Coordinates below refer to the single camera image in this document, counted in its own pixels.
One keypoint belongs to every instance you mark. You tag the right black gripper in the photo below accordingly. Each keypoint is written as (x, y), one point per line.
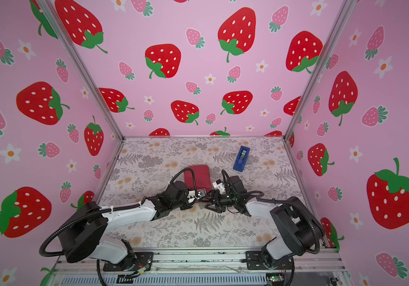
(217, 208)

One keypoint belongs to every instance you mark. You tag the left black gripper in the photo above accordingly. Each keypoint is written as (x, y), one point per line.
(187, 206)

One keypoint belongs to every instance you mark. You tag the maroon wrapping paper sheet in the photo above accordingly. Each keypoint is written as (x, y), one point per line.
(202, 178)

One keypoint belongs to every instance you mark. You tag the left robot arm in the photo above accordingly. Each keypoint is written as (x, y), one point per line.
(88, 238)

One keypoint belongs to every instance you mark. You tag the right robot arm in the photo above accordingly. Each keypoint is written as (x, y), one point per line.
(299, 231)

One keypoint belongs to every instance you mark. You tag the blue tape dispenser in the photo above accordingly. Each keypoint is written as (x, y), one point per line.
(241, 159)

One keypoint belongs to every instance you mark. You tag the floral table mat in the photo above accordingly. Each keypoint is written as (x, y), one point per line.
(146, 165)

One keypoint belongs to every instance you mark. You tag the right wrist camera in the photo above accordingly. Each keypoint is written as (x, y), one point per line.
(220, 186)

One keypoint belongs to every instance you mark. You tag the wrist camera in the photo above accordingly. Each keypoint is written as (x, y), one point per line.
(199, 194)
(220, 186)

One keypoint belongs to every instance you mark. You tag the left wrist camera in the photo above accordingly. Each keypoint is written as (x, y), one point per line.
(199, 194)

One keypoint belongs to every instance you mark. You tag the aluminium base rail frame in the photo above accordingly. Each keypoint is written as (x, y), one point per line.
(237, 266)

